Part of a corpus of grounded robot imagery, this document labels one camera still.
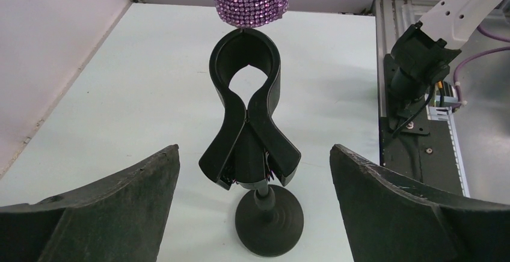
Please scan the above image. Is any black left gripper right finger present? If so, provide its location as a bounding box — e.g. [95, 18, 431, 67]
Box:
[330, 144, 509, 261]

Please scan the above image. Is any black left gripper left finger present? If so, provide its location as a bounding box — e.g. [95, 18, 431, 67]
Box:
[1, 145, 180, 261]

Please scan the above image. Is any black round-base clip stand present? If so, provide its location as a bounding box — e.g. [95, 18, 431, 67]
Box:
[198, 28, 304, 257]

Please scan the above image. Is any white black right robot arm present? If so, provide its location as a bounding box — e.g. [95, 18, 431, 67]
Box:
[389, 0, 503, 100]

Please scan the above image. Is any grey slotted cable duct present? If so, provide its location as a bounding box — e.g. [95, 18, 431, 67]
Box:
[422, 106, 471, 198]

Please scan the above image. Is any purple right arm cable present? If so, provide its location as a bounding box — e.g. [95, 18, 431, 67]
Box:
[452, 23, 510, 108]

